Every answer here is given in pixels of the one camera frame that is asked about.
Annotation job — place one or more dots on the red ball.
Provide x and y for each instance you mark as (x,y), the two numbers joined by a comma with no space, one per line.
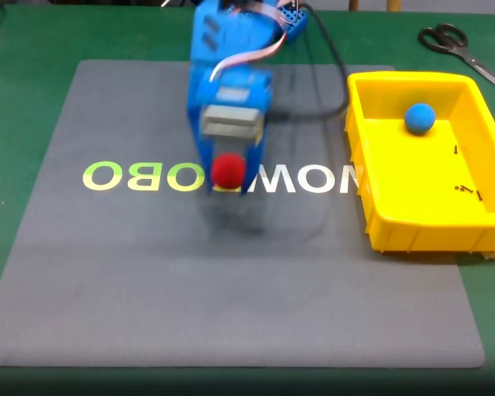
(228,171)

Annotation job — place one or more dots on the yellow plastic bin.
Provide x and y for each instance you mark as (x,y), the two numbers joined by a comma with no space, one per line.
(420,185)

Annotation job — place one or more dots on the blue ball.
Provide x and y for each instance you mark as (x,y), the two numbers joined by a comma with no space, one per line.
(420,118)

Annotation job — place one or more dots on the grey mat with lettering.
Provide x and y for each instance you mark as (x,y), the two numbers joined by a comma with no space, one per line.
(148,288)

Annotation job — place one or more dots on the black scissors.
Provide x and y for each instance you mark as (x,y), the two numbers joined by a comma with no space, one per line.
(445,37)

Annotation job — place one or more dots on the silver camera box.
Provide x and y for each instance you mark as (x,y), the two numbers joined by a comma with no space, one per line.
(230,121)

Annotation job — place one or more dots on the wooden post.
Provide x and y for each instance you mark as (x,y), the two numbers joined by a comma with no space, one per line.
(354,3)
(393,5)

